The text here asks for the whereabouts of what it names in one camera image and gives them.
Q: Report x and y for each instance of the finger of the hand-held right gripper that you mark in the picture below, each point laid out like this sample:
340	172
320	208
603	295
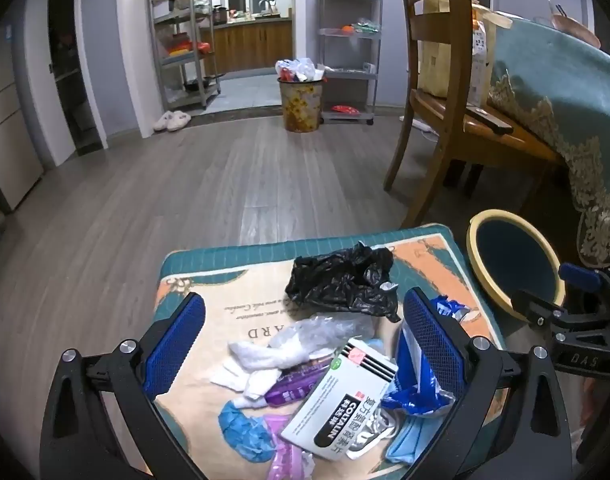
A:
580	276
540	312

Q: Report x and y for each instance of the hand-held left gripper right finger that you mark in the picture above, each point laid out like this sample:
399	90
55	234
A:
435	345

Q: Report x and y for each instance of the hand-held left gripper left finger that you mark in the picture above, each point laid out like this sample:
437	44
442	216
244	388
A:
177	340

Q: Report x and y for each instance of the blue and white wrapper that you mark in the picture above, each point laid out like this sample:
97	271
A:
410	390

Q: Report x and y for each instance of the yellow rimmed bin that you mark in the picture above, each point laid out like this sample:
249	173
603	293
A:
515	260

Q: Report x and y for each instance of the blue face mask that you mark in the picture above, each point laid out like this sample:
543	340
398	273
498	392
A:
410	445

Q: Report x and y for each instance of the blue glove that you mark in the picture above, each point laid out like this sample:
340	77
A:
245	430

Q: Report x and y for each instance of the printed teal seat cushion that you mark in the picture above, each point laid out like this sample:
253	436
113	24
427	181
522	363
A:
225	285

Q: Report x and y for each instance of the white crumpled tissue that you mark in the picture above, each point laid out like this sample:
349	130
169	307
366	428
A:
255	360

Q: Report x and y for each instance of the clear plastic bag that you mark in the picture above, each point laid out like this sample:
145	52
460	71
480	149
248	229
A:
320	332

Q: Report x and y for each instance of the black plastic bag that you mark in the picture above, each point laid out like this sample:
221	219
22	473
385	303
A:
335	280

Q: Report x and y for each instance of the white medicine box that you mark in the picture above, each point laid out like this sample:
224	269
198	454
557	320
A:
330	410

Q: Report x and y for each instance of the pink purple wrapper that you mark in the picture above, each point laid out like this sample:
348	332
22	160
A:
285	460

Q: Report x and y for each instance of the wooden chair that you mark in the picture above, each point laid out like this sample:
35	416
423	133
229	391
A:
485	132

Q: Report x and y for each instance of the black remote control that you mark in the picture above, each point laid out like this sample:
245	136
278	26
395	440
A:
490	120

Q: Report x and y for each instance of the teal embroidered tablecloth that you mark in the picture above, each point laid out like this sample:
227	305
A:
560	85

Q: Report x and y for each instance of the white power strip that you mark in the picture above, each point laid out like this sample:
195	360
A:
422	127

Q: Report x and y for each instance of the white slipper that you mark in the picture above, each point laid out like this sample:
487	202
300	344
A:
162	121
180	121

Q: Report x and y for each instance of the white printed paper bag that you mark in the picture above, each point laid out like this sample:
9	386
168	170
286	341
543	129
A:
480	60

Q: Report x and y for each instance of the brown bowl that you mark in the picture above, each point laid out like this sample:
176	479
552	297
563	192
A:
575	27

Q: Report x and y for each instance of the red packet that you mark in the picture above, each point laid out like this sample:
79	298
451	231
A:
345	109

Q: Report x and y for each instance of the cardboard box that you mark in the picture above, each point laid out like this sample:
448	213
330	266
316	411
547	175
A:
445	60

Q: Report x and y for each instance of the black frying pan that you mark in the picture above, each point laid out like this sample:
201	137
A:
200	82

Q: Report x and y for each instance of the floral waste bin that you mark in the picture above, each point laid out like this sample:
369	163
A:
300	110

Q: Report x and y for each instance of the white wardrobe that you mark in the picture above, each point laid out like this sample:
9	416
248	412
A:
10	125

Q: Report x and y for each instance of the metal shelf rack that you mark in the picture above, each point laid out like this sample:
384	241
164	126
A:
157	60

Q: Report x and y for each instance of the heap of white plastic bags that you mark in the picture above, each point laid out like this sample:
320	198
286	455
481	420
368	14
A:
300	70

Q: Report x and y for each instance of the grey rolling cart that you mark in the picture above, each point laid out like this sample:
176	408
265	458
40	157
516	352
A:
325	60

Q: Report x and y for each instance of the wooden kitchen cabinet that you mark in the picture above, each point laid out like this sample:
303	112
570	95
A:
250	42

